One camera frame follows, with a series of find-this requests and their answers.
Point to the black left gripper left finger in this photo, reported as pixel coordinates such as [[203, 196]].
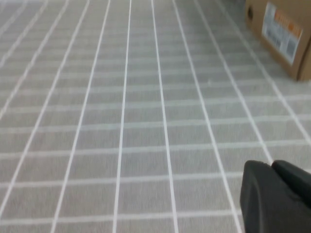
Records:
[[262, 206]]

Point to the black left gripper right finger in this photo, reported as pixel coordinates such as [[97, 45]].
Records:
[[296, 184]]

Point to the brown cardboard shoe box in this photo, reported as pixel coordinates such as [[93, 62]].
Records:
[[257, 31]]

